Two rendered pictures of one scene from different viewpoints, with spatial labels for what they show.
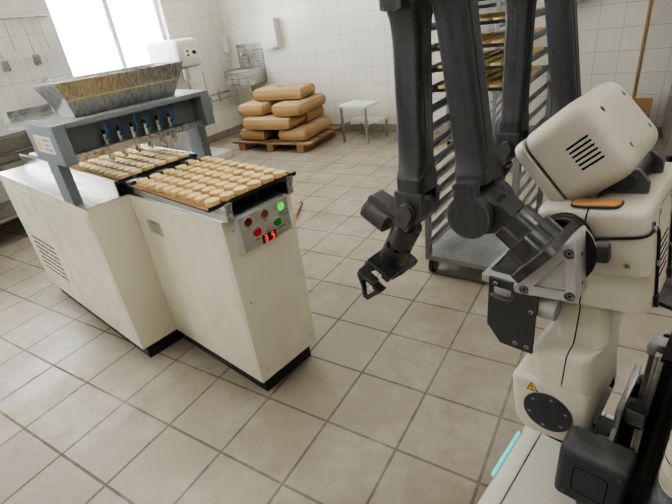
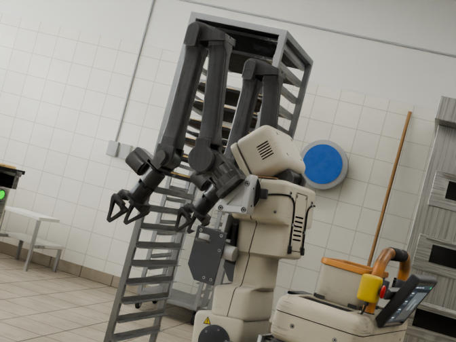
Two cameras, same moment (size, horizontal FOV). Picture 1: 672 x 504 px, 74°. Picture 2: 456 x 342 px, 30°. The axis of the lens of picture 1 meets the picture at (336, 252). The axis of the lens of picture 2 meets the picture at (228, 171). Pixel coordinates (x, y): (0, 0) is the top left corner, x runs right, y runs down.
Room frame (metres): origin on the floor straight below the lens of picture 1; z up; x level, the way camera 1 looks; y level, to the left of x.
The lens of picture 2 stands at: (-1.64, 0.53, 1.03)
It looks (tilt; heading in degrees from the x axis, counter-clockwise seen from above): 1 degrees up; 340
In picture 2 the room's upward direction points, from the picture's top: 15 degrees clockwise
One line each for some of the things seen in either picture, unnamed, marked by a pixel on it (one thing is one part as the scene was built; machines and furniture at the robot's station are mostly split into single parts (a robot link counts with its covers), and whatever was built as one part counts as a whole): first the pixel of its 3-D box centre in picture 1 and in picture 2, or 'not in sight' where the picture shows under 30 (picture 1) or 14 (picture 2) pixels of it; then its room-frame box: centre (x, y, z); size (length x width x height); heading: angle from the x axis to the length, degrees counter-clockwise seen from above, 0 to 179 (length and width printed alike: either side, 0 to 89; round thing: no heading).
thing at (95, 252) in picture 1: (128, 234); not in sight; (2.49, 1.21, 0.42); 1.28 x 0.72 x 0.84; 46
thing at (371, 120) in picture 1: (363, 120); (28, 239); (5.60, -0.56, 0.23); 0.44 x 0.44 x 0.46; 47
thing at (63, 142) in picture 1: (133, 142); not in sight; (2.16, 0.87, 1.01); 0.72 x 0.33 x 0.34; 136
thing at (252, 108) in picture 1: (266, 104); not in sight; (6.11, 0.63, 0.49); 0.72 x 0.42 x 0.15; 146
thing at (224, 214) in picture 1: (103, 176); not in sight; (2.13, 1.06, 0.87); 2.01 x 0.03 x 0.07; 46
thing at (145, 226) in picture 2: (453, 130); (167, 228); (2.46, -0.74, 0.78); 0.64 x 0.03 x 0.03; 142
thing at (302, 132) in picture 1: (305, 128); not in sight; (5.80, 0.17, 0.19); 0.72 x 0.42 x 0.15; 150
